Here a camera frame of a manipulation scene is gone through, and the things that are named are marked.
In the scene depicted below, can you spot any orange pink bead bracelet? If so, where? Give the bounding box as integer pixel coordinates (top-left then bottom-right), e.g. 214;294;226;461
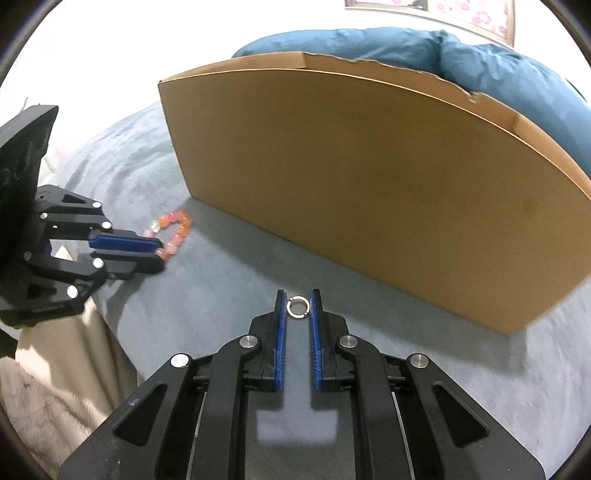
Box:
141;209;194;263

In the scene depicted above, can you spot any left knit sleeve forearm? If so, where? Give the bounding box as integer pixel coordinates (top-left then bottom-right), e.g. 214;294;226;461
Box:
1;300;139;478

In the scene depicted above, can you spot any grey bed sheet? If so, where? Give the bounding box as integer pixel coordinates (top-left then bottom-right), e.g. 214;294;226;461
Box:
57;105;590;474

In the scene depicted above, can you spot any brown cardboard box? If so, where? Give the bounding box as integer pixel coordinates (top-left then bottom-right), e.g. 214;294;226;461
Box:
158;51;590;333

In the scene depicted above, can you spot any blue duvet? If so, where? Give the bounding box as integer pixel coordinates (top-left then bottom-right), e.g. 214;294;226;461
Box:
233;27;591;173

